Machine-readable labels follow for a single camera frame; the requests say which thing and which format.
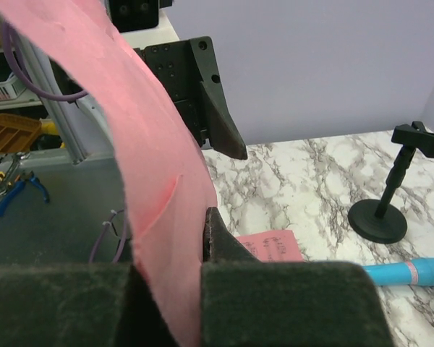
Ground white plastic basket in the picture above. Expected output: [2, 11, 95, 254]
[0, 73, 35, 106]

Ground blue handled pliers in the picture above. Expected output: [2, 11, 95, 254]
[0, 171, 50, 218]

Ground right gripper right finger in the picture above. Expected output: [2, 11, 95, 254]
[200, 207, 393, 346]

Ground orange plastic organiser tray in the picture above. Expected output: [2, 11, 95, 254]
[0, 113, 41, 154]

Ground blue toy microphone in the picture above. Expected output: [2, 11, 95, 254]
[363, 257, 434, 286]

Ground black microphone stand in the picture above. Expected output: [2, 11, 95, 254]
[348, 121, 434, 244]

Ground pink sheet music pages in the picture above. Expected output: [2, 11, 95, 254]
[237, 230, 304, 262]

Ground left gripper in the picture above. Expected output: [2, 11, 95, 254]
[108, 0, 247, 160]

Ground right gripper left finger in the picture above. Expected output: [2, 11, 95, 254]
[0, 263, 174, 346]

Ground pink sheet music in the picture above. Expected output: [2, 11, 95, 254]
[0, 1, 217, 346]

